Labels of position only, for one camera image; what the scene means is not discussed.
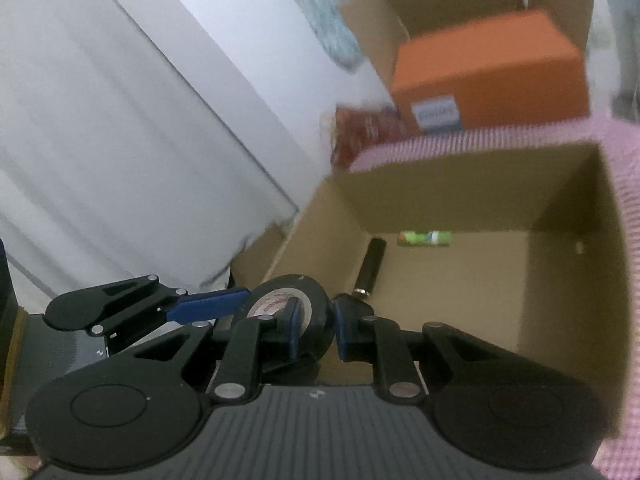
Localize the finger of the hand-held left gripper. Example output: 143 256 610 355
92 274 251 337

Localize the black electrical tape roll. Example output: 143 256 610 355
235 275 336 361

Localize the green lip balm stick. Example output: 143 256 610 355
397 230 453 248

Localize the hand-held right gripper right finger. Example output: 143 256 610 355
332 294 508 405

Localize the pink checkered tablecloth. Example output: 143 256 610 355
350 115 640 480

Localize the large cardboard box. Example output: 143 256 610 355
230 142 631 441

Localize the orange carton box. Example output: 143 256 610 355
390 7 591 133

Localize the open cardboard box with flaps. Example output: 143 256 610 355
337 0 596 131

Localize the black cylindrical tube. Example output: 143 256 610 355
352 239 388 298

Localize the floral curtain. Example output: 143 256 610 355
270 0 366 68

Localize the red patterned bag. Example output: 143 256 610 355
330 105 416 168

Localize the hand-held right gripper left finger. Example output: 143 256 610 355
112 297 307 406

